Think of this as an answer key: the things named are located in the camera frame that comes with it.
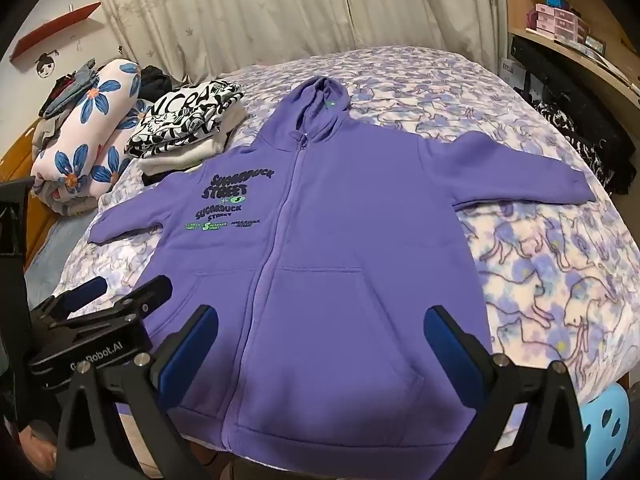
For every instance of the cream folded cloth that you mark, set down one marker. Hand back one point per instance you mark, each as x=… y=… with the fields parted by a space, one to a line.
x=200 y=155

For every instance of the red wall shelf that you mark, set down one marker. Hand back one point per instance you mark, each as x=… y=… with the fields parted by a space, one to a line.
x=55 y=27

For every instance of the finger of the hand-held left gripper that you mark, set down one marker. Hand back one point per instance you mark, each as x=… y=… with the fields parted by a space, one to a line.
x=90 y=287
x=150 y=292

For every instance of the purple zip hoodie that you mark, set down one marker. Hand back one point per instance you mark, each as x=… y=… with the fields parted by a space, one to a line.
x=325 y=260

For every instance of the cat print fleece blanket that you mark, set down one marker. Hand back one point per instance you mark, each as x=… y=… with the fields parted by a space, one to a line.
x=550 y=270

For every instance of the blue plastic stool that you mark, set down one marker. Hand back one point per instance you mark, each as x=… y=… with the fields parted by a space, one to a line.
x=605 y=430

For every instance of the wooden bed frame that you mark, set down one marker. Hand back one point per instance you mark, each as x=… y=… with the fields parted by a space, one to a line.
x=20 y=160

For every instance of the stack of pink boxes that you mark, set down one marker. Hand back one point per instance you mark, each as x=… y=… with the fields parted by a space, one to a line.
x=555 y=22

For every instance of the cream leaf pattern curtain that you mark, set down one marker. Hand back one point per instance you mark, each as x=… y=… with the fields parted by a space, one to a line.
x=250 y=10

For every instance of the dark clothes pile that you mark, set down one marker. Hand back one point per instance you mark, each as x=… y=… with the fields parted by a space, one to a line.
x=155 y=82

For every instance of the doll wall sticker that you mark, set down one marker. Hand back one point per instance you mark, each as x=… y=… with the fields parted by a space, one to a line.
x=46 y=65

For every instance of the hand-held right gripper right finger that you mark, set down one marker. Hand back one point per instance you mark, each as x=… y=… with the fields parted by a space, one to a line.
x=450 y=352

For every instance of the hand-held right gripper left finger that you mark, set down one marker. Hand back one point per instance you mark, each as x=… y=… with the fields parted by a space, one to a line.
x=195 y=347

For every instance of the white printed box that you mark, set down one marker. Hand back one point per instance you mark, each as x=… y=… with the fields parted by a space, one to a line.
x=510 y=72

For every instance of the black dotted cloth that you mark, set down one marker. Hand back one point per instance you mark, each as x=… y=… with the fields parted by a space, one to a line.
x=595 y=150

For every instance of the black white printed folded cloth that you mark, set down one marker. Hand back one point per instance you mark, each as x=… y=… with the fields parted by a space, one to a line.
x=185 y=115

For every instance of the black long case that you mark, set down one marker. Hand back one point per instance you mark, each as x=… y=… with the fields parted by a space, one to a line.
x=550 y=60

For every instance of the grey garment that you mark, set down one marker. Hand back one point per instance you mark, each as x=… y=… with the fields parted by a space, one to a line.
x=70 y=92

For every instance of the rolled floral quilt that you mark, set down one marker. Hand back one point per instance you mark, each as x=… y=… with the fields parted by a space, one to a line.
x=85 y=125

